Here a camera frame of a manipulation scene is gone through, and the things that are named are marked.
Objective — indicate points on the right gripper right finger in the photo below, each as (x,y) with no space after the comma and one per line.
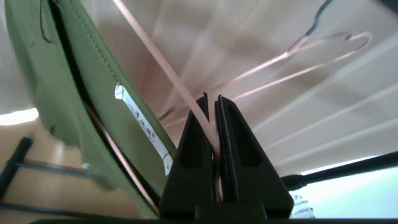
(255,186)

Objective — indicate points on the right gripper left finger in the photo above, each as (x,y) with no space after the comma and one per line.
(189,180)

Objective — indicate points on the pink clothes hanger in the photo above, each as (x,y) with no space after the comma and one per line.
(295,48)
(162,62)

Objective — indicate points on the green printed shirt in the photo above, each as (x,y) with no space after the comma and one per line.
(46,77)

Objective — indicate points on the white laundry basket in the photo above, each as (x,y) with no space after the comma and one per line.
(301,208)

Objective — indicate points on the black clothes rack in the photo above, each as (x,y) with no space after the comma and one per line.
(342,170)

